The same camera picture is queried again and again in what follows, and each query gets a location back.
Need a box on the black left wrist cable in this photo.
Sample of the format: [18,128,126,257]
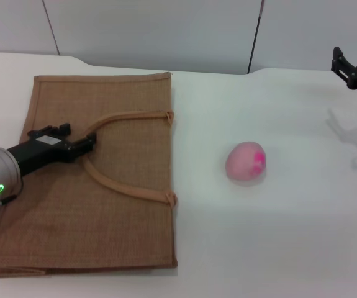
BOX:
[0,183,24,215]

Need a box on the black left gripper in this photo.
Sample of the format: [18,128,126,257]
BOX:
[6,123,98,178]

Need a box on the pink peach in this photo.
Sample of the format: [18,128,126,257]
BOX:
[225,141,268,184]

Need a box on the brown jute handbag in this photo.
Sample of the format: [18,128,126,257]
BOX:
[0,71,179,279]

